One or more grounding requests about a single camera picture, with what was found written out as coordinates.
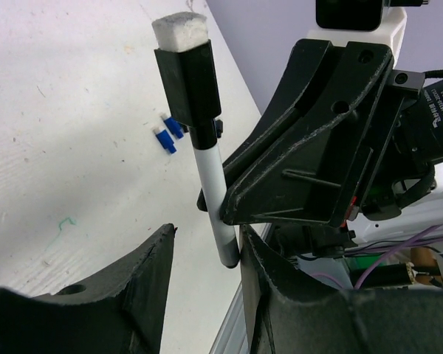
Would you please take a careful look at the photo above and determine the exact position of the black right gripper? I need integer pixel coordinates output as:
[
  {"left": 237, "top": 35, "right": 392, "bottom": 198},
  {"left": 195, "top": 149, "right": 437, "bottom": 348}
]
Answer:
[{"left": 220, "top": 40, "right": 443, "bottom": 226}]

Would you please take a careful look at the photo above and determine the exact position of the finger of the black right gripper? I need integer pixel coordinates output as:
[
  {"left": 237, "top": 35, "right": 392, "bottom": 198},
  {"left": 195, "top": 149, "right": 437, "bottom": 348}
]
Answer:
[{"left": 196, "top": 38, "right": 334, "bottom": 215}]

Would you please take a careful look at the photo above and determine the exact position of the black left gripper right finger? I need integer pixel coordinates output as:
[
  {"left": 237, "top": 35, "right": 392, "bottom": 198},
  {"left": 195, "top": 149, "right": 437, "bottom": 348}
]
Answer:
[{"left": 240, "top": 226, "right": 443, "bottom": 353}]

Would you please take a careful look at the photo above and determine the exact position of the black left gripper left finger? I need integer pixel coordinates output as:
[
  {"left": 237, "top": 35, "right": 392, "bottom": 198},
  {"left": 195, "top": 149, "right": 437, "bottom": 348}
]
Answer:
[{"left": 0, "top": 223, "right": 176, "bottom": 353}]

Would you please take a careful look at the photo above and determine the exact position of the black pen cap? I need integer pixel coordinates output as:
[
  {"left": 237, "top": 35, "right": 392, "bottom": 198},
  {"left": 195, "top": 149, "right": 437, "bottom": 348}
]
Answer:
[{"left": 214, "top": 119, "right": 224, "bottom": 139}]

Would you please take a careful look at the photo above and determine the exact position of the black marker diagonal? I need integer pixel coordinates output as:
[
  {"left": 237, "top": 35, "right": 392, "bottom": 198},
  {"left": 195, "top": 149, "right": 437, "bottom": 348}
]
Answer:
[{"left": 152, "top": 12, "right": 239, "bottom": 268}]

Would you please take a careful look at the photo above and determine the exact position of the blue pen cap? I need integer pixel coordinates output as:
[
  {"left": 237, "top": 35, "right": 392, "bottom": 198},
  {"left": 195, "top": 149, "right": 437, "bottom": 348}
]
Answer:
[
  {"left": 152, "top": 127, "right": 176, "bottom": 154},
  {"left": 160, "top": 113, "right": 185, "bottom": 139}
]

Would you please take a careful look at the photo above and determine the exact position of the aluminium front rail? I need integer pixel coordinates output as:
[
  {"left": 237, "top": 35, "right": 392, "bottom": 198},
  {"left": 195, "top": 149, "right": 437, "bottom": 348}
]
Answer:
[{"left": 210, "top": 226, "right": 270, "bottom": 353}]

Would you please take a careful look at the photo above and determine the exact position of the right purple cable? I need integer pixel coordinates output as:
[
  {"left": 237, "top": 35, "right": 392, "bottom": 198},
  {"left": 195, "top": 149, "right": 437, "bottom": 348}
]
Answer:
[{"left": 302, "top": 223, "right": 443, "bottom": 292}]

